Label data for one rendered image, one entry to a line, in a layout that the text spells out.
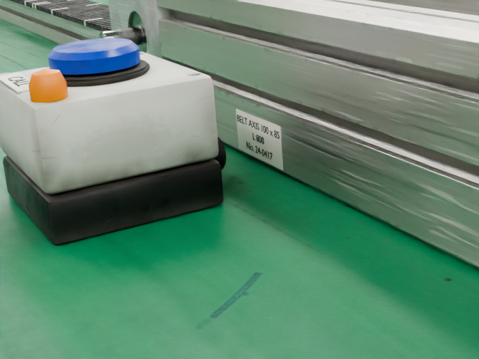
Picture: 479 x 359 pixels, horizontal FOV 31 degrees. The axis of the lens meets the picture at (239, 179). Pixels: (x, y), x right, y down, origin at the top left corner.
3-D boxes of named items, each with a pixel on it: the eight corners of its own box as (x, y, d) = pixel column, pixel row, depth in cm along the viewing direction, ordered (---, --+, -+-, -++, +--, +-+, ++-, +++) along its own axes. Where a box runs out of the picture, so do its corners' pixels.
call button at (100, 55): (42, 87, 40) (35, 44, 39) (124, 73, 41) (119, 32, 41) (68, 103, 36) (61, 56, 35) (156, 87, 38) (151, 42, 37)
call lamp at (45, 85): (26, 97, 35) (21, 68, 35) (62, 91, 36) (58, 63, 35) (35, 104, 34) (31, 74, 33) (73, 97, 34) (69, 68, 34)
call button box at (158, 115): (7, 195, 42) (-14, 68, 40) (187, 156, 46) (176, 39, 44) (53, 248, 35) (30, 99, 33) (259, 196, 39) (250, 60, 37)
